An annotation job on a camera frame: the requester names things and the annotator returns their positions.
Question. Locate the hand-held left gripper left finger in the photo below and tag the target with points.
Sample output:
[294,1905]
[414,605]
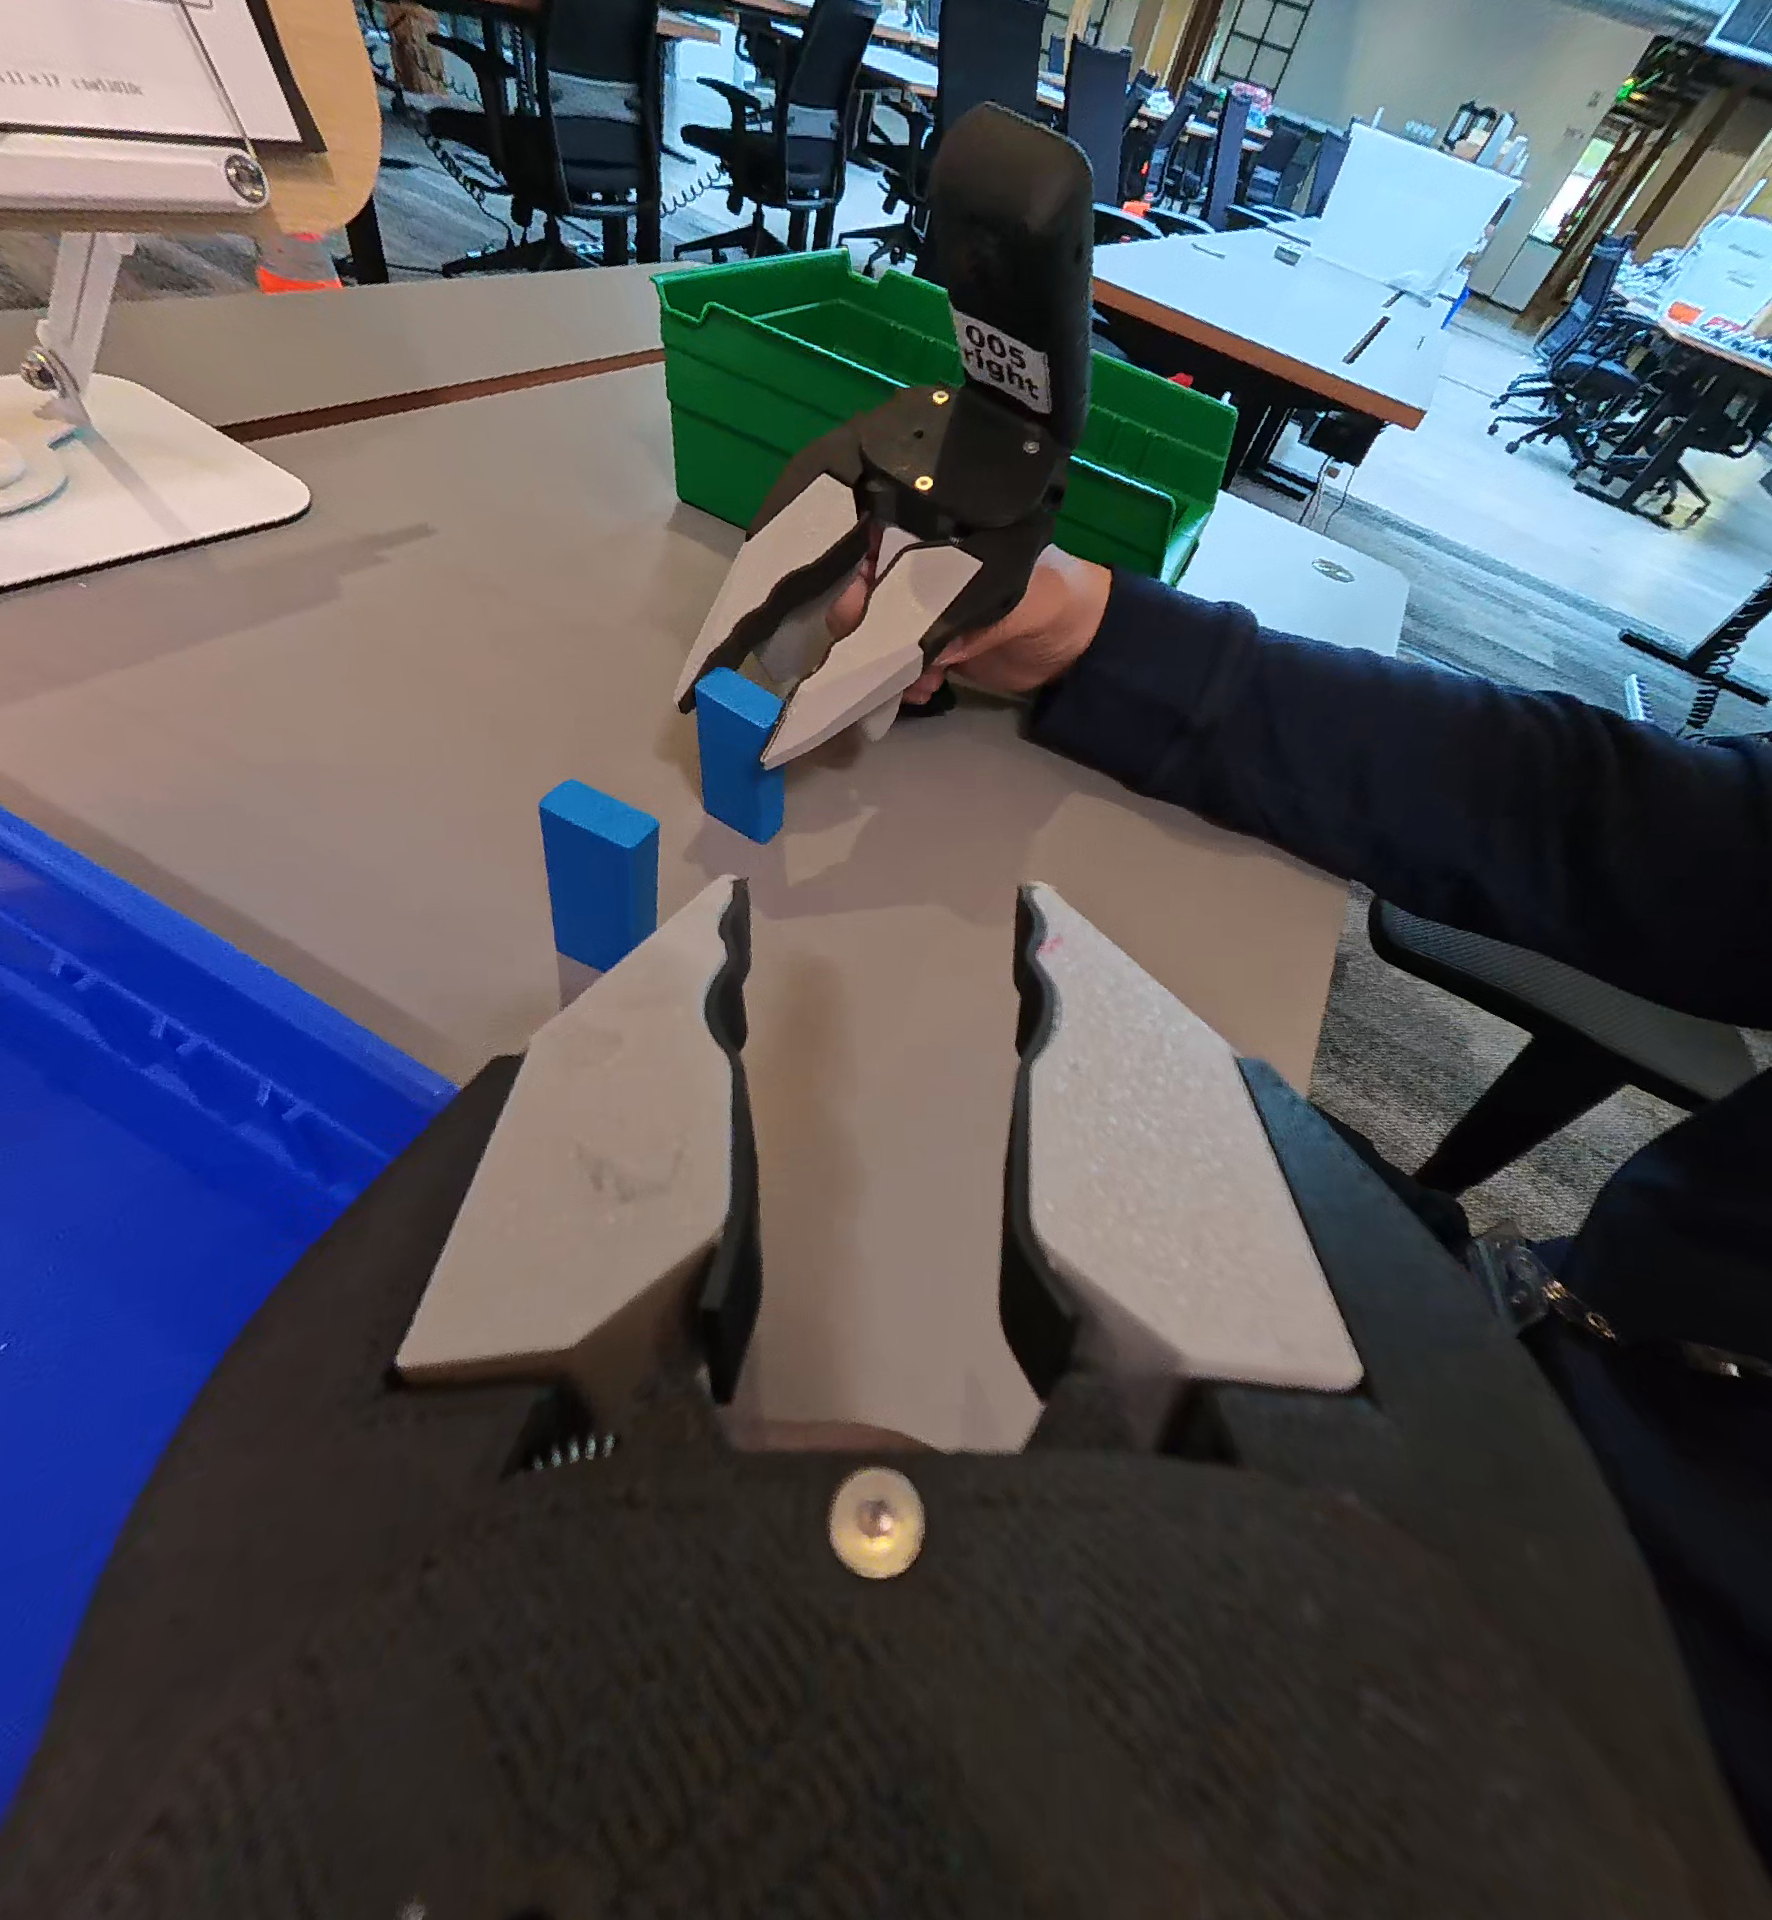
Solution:
[586,1186]

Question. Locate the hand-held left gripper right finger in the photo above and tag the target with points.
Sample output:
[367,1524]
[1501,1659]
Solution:
[1171,1186]

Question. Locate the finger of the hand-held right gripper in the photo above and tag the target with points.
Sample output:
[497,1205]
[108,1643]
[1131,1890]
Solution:
[870,644]
[767,570]

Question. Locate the blue rectangular wooden block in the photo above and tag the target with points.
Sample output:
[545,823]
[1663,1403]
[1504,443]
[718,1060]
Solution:
[744,757]
[599,878]

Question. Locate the green storage bin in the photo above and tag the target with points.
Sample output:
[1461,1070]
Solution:
[767,390]

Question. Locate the blue storage bin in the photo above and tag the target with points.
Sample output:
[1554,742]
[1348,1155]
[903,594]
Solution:
[107,1200]

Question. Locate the person's right forearm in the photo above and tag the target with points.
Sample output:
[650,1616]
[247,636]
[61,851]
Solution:
[1426,780]

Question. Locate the person's right hand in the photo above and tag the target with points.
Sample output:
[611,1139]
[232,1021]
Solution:
[1030,630]

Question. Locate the black office chair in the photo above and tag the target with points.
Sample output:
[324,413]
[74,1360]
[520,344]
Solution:
[788,120]
[595,104]
[976,59]

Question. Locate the white office desk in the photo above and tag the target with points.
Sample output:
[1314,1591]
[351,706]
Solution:
[1245,315]

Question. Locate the white partition box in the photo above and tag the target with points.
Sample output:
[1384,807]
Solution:
[1411,203]

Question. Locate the grey seat office chair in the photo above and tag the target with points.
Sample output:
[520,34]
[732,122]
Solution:
[1561,1021]

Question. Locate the white side table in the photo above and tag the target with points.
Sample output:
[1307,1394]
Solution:
[1307,577]

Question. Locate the orange traffic cone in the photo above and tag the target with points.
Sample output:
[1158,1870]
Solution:
[296,273]

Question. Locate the person's torso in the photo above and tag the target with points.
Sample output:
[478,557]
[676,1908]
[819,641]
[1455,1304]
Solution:
[1712,1349]

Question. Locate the white desk stand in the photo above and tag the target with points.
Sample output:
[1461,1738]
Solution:
[151,480]

